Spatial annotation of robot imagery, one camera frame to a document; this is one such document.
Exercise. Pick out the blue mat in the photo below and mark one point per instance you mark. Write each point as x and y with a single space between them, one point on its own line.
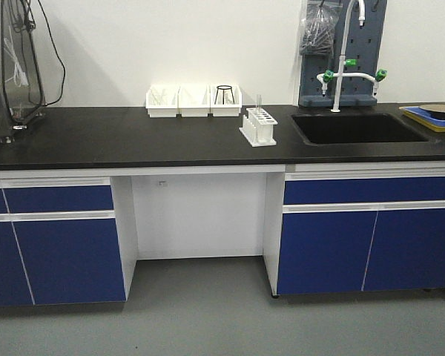
421 114

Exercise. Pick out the grey pegboard drying rack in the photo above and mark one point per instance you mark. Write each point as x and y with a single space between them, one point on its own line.
310 88

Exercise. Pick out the white gooseneck lab faucet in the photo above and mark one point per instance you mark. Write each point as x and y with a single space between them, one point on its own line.
355 78

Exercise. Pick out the left white storage bin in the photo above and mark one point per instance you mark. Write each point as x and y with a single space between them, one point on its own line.
162 100

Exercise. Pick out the white storage bin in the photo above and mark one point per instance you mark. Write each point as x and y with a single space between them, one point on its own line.
232 106
162 100
194 100

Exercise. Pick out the blue base cabinet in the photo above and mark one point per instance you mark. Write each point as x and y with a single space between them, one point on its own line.
66 240
358 234

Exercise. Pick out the black wire tripod stand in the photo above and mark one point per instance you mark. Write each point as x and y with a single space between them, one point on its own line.
221 91

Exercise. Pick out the right white storage bin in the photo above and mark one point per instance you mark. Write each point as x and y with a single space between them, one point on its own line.
232 106

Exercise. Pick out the yellow tray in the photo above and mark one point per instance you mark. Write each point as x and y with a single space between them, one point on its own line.
426 124

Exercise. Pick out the white test tube rack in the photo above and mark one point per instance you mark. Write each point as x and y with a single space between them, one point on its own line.
258 127

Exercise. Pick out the middle white storage bin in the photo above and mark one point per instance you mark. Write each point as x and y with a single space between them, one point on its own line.
194 100

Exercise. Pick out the stainless steel machine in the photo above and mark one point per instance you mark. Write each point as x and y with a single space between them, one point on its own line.
21 91

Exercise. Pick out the round brown disc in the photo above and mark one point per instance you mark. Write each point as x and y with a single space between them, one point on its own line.
436 110

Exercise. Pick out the black lab sink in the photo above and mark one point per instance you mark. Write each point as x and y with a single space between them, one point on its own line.
340 128

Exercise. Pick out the plastic bag of pegs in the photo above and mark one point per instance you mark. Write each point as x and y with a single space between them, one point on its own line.
319 28

